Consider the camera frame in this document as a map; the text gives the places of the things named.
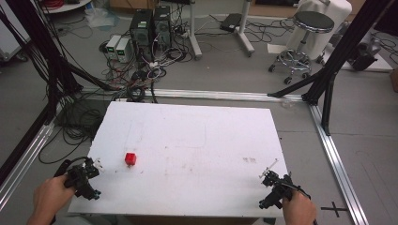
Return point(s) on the white power supply unit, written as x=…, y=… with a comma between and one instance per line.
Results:
x=112, y=45
x=123, y=50

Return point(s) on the black tape cross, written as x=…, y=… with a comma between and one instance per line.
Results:
x=334, y=208

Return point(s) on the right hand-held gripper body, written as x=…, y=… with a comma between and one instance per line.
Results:
x=279, y=190

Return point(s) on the white foam board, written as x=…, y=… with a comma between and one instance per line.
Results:
x=194, y=146

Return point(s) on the black device on platform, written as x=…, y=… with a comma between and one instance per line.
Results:
x=364, y=56

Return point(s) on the white round table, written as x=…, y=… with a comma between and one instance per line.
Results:
x=67, y=7

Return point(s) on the clear plastic bag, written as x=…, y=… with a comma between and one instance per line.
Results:
x=101, y=17

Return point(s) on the black computer tower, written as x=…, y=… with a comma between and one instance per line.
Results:
x=141, y=33

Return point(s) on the aluminium floor rail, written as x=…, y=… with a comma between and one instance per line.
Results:
x=338, y=168
x=25, y=156
x=219, y=94

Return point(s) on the grey computer tower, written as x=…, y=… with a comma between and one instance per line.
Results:
x=162, y=26

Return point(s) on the white table leg stand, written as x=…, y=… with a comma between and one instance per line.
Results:
x=244, y=28
x=194, y=31

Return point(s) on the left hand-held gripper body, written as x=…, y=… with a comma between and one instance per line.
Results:
x=80, y=179

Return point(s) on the white cloth cover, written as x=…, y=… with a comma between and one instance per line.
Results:
x=339, y=15

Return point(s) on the white floor platform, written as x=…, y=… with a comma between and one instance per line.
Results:
x=380, y=64

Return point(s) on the person's left hand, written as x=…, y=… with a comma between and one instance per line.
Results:
x=51, y=198

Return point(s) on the black frame post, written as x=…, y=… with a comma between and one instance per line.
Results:
x=344, y=50
x=47, y=53

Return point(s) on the flat black box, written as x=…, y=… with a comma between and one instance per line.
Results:
x=231, y=22

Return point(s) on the black round stool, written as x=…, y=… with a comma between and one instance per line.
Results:
x=313, y=22

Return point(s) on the red cube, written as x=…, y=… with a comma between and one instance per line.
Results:
x=130, y=158

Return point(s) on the person's right hand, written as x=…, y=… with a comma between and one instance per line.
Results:
x=298, y=209

